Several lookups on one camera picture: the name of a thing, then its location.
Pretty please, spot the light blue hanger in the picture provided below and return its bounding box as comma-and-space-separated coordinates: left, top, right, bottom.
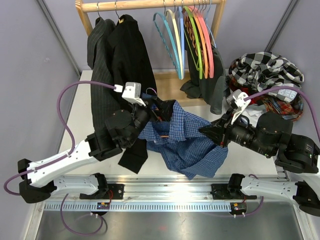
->
203, 0, 217, 48

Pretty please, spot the pink hanger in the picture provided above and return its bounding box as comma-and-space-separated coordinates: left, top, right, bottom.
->
191, 6, 214, 79

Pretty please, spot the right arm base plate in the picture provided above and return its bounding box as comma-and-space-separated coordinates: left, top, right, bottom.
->
210, 183, 258, 200

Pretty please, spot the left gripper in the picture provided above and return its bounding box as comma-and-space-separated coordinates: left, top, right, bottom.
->
125, 96, 176, 147

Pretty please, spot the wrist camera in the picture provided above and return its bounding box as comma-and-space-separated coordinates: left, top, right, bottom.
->
226, 89, 251, 125
121, 82, 146, 107

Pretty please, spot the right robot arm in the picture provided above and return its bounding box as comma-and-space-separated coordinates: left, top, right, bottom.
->
199, 110, 320, 217

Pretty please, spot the wooden clothes rack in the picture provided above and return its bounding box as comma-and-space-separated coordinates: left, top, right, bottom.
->
75, 0, 226, 107

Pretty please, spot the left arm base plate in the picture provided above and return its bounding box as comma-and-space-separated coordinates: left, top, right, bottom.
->
79, 183, 125, 200

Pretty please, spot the aluminium rail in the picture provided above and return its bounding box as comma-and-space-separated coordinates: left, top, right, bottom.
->
42, 173, 307, 203

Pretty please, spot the red plaid shirt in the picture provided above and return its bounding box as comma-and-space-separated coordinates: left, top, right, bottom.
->
226, 76, 304, 122

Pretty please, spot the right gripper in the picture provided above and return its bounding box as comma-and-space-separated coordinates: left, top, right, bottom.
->
199, 107, 274, 157

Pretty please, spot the cream hanger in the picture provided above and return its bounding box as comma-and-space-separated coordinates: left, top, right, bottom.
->
164, 9, 184, 80

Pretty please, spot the blue checked shirt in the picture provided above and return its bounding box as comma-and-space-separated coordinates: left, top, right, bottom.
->
139, 101, 228, 180

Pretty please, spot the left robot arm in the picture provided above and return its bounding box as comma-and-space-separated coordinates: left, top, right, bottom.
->
17, 96, 175, 204

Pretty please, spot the green hanger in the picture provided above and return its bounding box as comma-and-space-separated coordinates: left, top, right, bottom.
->
182, 6, 204, 79

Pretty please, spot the grey pinstriped shirt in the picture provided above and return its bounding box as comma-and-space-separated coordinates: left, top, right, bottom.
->
87, 17, 120, 131

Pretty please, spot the black white checked shirt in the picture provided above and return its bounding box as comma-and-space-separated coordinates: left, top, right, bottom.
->
228, 51, 305, 92

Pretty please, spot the teal hanger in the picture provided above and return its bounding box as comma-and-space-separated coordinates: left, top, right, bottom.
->
152, 0, 179, 78

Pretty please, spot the brown wavy hanger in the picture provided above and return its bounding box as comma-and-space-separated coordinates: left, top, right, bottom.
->
183, 13, 201, 63

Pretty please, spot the dark green shirt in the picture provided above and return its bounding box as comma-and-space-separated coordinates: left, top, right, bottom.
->
179, 10, 226, 116

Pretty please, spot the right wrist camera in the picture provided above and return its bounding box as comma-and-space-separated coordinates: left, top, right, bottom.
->
226, 89, 251, 125

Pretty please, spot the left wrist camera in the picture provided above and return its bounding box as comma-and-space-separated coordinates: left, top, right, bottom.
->
121, 82, 146, 107

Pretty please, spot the orange hanger on rack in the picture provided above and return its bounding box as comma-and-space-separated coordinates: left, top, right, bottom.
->
184, 6, 209, 80

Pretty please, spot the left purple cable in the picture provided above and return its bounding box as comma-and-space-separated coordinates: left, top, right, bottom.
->
3, 80, 118, 196

